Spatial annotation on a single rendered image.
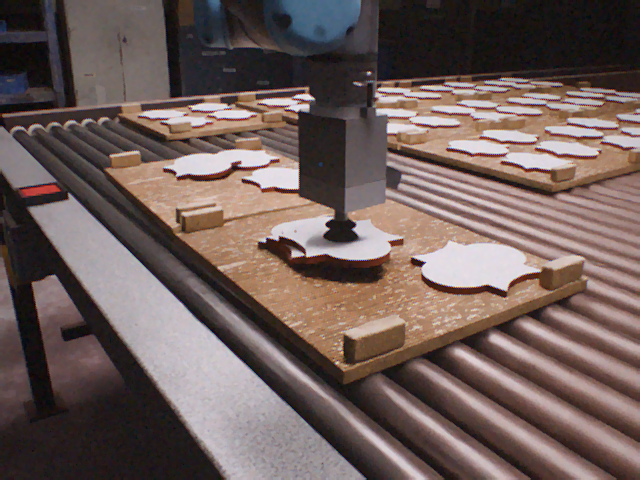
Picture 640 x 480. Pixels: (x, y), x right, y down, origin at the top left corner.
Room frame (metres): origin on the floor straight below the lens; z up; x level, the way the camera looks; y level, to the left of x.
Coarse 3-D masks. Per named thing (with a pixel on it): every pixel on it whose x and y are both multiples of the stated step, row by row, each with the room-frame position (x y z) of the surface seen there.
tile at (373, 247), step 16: (304, 224) 0.72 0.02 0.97; (320, 224) 0.72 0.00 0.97; (368, 224) 0.72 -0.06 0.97; (288, 240) 0.67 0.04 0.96; (304, 240) 0.67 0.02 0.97; (320, 240) 0.67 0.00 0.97; (368, 240) 0.67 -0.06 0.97; (384, 240) 0.67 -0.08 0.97; (400, 240) 0.67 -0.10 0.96; (320, 256) 0.62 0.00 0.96; (336, 256) 0.62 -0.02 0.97; (352, 256) 0.62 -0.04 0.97; (368, 256) 0.62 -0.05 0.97; (384, 256) 0.62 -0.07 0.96
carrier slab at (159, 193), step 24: (120, 168) 1.14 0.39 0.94; (144, 168) 1.14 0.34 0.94; (288, 168) 1.14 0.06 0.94; (144, 192) 0.98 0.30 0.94; (168, 192) 0.98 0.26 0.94; (192, 192) 0.98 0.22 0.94; (216, 192) 0.97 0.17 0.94; (240, 192) 0.97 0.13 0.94; (264, 192) 0.97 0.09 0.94; (168, 216) 0.85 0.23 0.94; (240, 216) 0.85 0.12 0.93
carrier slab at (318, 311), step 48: (192, 240) 0.75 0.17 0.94; (240, 240) 0.75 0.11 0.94; (432, 240) 0.75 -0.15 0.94; (480, 240) 0.75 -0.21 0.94; (240, 288) 0.60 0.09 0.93; (288, 288) 0.60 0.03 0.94; (336, 288) 0.60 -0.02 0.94; (384, 288) 0.60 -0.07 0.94; (432, 288) 0.60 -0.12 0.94; (528, 288) 0.60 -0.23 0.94; (576, 288) 0.62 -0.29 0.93; (288, 336) 0.52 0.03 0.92; (336, 336) 0.50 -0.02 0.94; (432, 336) 0.50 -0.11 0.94
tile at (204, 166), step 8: (176, 160) 1.15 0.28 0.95; (184, 160) 1.15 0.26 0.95; (192, 160) 1.14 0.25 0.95; (200, 160) 1.14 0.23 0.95; (208, 160) 1.13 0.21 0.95; (216, 160) 1.13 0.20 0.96; (224, 160) 1.12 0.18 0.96; (232, 160) 1.12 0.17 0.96; (240, 160) 1.12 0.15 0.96; (168, 168) 1.10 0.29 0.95; (176, 168) 1.10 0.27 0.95; (184, 168) 1.09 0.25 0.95; (192, 168) 1.09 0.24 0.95; (200, 168) 1.08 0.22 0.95; (208, 168) 1.08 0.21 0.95; (216, 168) 1.07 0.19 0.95; (224, 168) 1.07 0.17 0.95; (176, 176) 1.05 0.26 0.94; (184, 176) 1.06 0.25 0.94; (192, 176) 1.05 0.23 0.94; (200, 176) 1.05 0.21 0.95; (208, 176) 1.04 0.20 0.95; (216, 176) 1.05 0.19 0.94
